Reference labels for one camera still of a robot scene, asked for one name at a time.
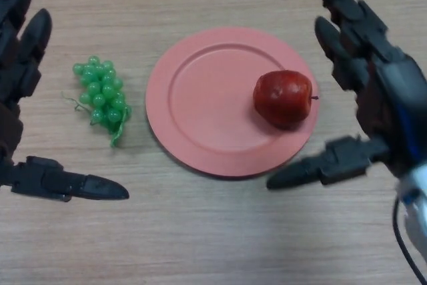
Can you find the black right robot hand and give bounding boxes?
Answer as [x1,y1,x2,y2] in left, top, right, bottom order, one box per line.
[266,0,427,191]

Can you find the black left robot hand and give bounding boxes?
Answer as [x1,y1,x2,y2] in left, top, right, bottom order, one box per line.
[0,0,130,203]

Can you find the red apple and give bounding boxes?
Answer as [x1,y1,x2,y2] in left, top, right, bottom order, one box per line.
[252,69,320,129]

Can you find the pink round plate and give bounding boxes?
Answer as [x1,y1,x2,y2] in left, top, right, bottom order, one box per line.
[145,27,318,179]

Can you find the green grape bunch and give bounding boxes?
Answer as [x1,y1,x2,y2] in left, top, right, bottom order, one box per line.
[61,56,133,148]

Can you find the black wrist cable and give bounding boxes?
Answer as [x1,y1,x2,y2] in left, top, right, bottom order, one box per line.
[392,194,423,285]

